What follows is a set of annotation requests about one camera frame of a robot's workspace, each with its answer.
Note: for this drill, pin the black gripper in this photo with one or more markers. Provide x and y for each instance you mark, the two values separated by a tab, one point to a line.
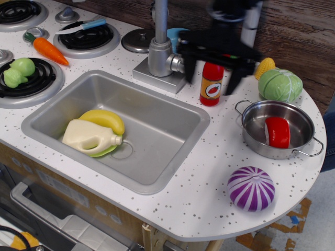
209	46

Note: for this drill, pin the small steel pan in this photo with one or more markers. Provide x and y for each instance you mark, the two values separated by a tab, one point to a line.
253	116

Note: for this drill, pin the red toy sushi piece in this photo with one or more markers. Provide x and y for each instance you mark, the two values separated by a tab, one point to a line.
277	132

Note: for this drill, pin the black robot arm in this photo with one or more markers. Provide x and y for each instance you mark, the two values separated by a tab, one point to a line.
227	14

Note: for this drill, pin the red toy ketchup bottle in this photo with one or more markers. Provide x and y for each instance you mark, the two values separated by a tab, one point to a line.
210	89

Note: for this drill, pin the red toy chili pepper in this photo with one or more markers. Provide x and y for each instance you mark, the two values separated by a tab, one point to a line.
231	61

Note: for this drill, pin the silver toy faucet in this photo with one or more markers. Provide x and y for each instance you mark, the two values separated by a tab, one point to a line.
162	68

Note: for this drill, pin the yellow toy corn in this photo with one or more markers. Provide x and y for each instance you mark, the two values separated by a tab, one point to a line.
264	66

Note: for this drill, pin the blue plastic bowl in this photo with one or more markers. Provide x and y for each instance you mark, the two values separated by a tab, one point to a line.
172	34

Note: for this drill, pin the grey support pole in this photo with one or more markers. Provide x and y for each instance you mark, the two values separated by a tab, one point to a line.
250	24

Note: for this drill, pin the green toy cabbage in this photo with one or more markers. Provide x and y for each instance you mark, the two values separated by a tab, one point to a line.
281	85

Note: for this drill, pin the steel pot lid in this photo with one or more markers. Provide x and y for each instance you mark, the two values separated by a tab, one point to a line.
138	41

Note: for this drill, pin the silver toy sink basin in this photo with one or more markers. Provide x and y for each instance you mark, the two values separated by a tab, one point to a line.
159	131

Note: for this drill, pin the yellow toy banana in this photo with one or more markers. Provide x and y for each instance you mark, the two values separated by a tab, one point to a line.
105	118

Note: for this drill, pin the right stove burner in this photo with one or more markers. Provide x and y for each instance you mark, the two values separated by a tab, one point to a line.
88	44

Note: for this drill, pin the stove burner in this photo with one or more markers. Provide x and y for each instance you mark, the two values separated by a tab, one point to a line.
22	15
44	83
88	44

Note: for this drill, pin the purple striped toy onion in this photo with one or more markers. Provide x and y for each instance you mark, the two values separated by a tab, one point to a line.
251	189

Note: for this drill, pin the light green toy plate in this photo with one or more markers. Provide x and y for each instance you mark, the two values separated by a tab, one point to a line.
106	146

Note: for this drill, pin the cream toy detergent jug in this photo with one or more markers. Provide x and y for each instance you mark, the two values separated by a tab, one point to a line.
84	135

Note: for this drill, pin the silver stove knob back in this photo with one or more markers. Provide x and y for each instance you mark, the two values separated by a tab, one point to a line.
67	16

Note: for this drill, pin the silver stove knob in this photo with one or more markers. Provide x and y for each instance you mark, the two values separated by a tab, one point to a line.
67	16
5	56
36	32

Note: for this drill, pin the front left stove burner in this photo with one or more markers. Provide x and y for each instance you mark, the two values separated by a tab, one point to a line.
44	83

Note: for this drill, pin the orange toy carrot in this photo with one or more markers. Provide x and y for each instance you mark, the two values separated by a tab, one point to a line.
47	49

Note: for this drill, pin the green toy pear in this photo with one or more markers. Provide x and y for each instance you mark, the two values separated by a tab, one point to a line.
18	72

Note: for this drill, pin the back left stove burner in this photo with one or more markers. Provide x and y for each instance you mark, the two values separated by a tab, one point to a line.
22	15

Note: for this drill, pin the silver stove knob left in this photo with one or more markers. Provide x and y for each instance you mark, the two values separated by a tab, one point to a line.
5	56

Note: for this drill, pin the toy oven door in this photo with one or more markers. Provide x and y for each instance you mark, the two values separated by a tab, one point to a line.
57	224

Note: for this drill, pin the yellow toy on floor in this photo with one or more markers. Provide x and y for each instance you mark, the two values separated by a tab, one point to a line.
18	243

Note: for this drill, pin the blue handled toy knife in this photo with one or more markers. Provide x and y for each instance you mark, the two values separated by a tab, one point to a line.
84	26

